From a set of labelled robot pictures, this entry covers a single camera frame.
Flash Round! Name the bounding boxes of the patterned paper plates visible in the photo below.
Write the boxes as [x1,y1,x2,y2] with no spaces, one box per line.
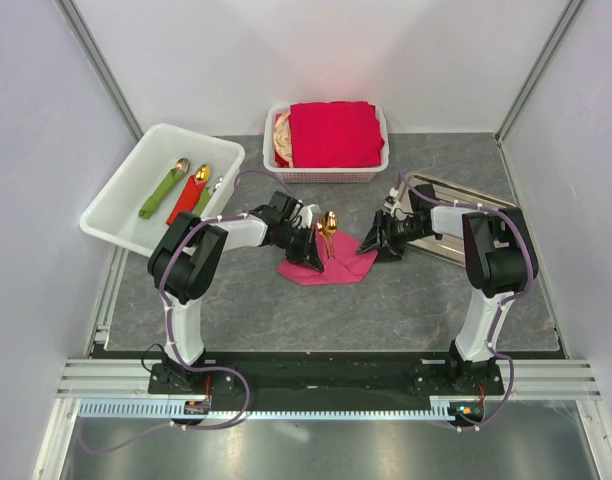
[273,109,293,168]

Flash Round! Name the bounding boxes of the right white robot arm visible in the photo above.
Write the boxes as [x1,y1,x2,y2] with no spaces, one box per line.
[357,183,539,396]

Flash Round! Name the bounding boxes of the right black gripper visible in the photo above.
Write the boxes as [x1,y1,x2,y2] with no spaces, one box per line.
[355,209,429,265]

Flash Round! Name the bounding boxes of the gold fork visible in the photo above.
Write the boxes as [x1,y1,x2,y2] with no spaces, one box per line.
[315,221,330,258]

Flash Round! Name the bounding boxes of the silver metal tray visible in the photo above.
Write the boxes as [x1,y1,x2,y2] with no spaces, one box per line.
[406,171,516,266]

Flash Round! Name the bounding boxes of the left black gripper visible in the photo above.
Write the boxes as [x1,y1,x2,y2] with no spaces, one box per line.
[275,224,323,274]

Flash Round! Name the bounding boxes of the white perforated basket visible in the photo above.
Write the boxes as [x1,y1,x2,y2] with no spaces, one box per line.
[262,103,390,183]

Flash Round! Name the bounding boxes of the aluminium rail frame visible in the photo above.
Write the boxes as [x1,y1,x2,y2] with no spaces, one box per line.
[31,359,612,479]

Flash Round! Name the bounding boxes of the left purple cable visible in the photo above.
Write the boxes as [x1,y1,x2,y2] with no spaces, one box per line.
[78,169,305,455]

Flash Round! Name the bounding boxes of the stack of red napkins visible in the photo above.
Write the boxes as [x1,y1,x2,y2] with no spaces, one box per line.
[289,101,385,169]

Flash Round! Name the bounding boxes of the red rolled napkin set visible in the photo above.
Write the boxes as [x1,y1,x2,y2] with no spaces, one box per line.
[166,164,211,225]

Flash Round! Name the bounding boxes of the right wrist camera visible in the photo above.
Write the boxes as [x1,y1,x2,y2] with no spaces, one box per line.
[383,186,411,221]

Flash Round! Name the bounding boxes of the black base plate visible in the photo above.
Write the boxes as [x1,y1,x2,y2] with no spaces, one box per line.
[148,351,505,398]

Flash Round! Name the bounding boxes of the gold spoon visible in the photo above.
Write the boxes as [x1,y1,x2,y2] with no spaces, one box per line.
[319,211,338,258]

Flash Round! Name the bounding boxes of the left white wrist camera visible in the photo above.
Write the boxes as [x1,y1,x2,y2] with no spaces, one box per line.
[293,204,322,229]

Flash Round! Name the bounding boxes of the slotted cable duct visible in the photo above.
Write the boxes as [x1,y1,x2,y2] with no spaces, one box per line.
[78,394,487,419]

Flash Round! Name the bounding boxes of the purple cable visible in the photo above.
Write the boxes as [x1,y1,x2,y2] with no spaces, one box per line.
[78,169,305,455]
[395,168,535,434]

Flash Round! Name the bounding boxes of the white plastic tub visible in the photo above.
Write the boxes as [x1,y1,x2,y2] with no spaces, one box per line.
[79,123,245,257]

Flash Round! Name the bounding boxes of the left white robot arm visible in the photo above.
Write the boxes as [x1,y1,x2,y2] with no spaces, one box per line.
[147,191,324,393]

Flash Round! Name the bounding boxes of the pink paper napkin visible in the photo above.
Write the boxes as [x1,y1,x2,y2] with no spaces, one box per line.
[277,232,378,286]

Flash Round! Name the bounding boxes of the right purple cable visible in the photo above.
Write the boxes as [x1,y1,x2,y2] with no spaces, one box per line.
[395,168,535,434]

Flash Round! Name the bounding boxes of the green rolled napkin set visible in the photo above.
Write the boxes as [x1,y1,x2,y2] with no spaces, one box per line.
[138,158,190,220]

